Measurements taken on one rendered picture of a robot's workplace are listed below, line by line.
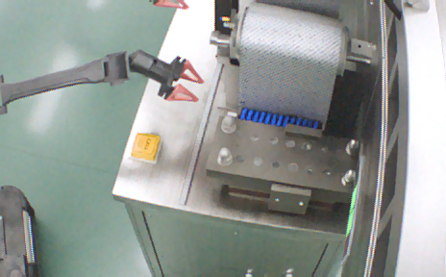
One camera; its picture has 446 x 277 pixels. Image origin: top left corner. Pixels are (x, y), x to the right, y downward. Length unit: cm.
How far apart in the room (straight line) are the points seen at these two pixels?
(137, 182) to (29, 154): 132
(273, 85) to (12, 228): 138
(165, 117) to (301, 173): 45
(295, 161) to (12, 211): 137
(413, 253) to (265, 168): 81
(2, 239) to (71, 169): 62
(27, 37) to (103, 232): 138
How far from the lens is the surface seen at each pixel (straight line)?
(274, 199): 152
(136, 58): 152
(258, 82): 150
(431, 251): 77
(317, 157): 153
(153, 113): 176
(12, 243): 241
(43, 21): 349
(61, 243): 261
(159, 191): 162
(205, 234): 172
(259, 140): 154
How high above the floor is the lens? 233
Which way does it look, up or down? 57 degrees down
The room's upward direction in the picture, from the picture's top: straight up
